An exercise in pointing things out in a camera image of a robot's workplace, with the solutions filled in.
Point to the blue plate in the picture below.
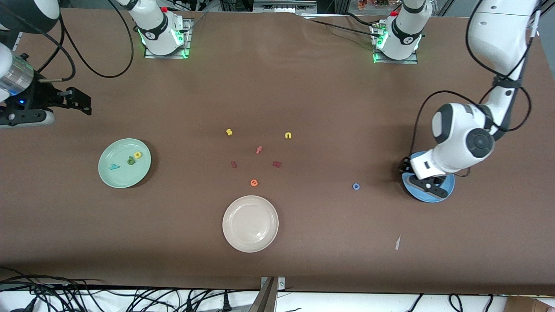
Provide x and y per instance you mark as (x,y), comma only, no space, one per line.
(422,198)

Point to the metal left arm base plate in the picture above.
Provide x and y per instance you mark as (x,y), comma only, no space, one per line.
(412,61)

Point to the cream white plate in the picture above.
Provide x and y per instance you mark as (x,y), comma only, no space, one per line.
(250,223)

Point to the grey metal frame piece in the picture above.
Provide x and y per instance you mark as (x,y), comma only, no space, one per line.
(282,6)

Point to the aluminium frame profile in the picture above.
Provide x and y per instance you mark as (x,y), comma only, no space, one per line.
(18,41)

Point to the orange artificial flowers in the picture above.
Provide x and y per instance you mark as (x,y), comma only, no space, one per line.
(373,3)

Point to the green letter p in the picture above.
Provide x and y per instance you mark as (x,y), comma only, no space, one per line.
(130,162)

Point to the light green plate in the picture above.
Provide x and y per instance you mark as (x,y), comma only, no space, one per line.
(124,175)

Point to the brown table cover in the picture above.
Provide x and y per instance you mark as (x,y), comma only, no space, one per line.
(303,86)

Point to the small grey paper scrap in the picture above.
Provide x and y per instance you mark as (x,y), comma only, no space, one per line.
(397,242)

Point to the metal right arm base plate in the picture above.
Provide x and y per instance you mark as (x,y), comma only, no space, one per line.
(164,56)

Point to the grey angled beam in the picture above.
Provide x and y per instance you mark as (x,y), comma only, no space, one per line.
(264,301)

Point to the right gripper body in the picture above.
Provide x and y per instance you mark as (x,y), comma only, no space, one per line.
(40,96)

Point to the cardboard box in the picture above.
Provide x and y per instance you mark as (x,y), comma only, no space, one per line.
(529,305)

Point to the metal corner bracket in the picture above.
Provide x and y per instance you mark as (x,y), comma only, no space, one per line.
(281,284)

